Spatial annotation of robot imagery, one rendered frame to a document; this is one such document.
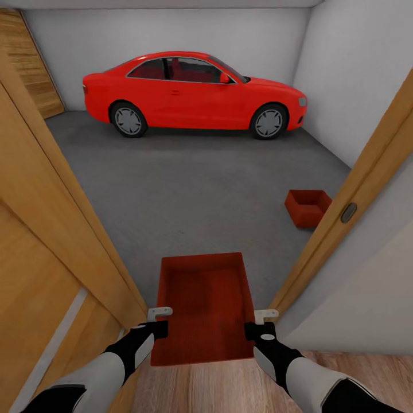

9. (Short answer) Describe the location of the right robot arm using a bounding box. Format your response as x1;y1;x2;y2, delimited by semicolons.
244;309;403;413

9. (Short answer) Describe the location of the storage box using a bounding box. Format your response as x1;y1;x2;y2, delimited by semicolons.
285;190;332;228
150;252;256;367

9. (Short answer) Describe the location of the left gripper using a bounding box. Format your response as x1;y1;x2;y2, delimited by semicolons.
149;321;168;340

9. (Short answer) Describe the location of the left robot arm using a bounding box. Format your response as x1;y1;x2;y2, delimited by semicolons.
20;307;173;413

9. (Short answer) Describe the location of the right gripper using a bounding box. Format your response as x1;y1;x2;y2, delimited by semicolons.
244;321;276;341

